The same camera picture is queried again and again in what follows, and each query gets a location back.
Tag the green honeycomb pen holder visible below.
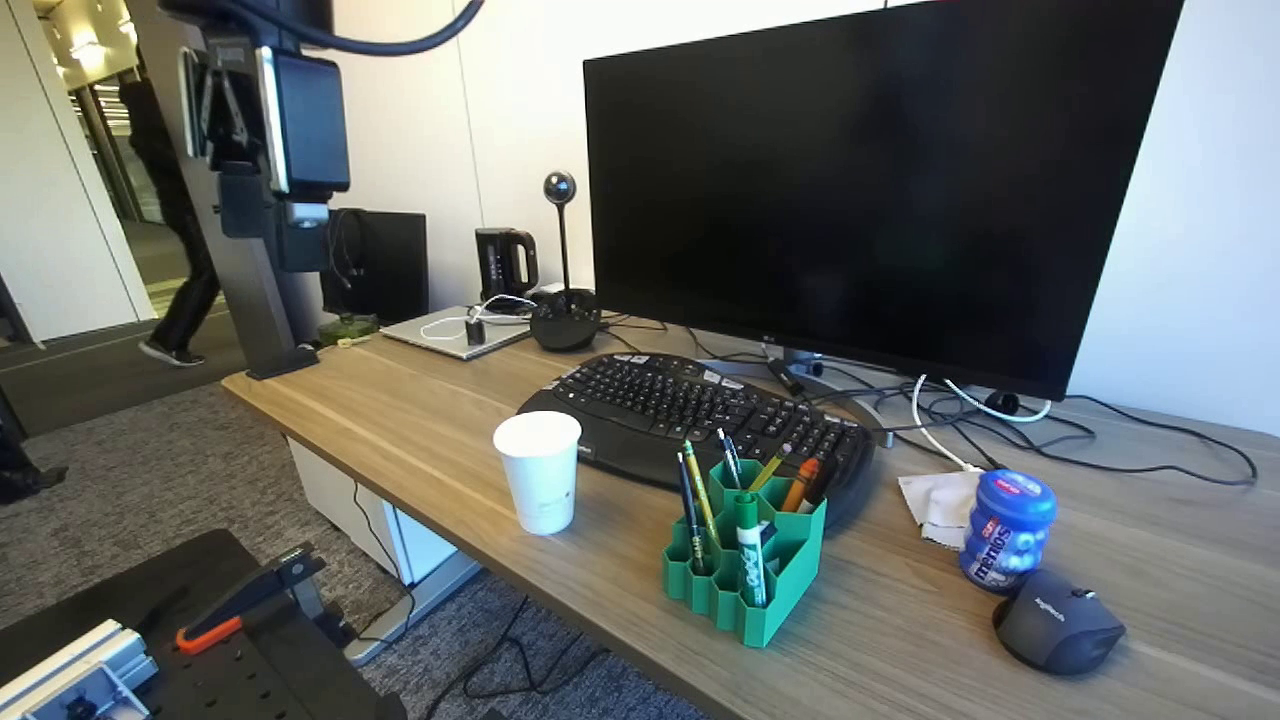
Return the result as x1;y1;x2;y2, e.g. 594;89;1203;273
663;459;828;649

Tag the white green marker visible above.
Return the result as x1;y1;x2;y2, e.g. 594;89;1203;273
737;498;766;607

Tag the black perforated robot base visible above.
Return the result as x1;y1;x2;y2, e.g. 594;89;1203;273
0;531;406;720

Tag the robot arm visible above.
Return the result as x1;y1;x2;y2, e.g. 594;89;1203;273
159;0;485;377

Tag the black computer keyboard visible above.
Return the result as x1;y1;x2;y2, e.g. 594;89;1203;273
522;353;877;531

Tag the black conference webcam on stand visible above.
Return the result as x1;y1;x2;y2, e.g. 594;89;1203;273
532;174;601;353

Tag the yellow pencil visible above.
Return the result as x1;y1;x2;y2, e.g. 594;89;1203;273
678;442;720;547

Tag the white paper cup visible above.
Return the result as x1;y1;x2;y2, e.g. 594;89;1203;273
490;413;578;538

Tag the black electric kettle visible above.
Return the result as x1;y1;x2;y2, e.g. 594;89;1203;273
474;228;541;298

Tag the small black adapter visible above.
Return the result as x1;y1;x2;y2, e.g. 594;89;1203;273
462;316;485;347

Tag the orange pen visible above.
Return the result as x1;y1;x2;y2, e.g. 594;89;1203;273
779;457;823;511

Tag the silver closed laptop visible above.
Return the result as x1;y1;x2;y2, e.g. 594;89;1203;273
383;307;527;361

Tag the white tissue paper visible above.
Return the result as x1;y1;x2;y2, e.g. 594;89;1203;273
896;472;975;554

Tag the black computer monitor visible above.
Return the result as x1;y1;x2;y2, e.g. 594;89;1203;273
583;0;1184;402

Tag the blue gum container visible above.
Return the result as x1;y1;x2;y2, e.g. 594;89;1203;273
958;469;1057;591

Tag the black computer mouse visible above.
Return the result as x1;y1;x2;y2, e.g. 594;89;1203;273
991;572;1125;676

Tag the black orange clamp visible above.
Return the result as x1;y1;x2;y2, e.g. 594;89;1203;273
175;546;325;655

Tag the white cable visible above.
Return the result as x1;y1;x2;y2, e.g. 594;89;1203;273
906;372;1057;475

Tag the black floor cable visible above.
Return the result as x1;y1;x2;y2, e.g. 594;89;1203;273
349;485;631;720

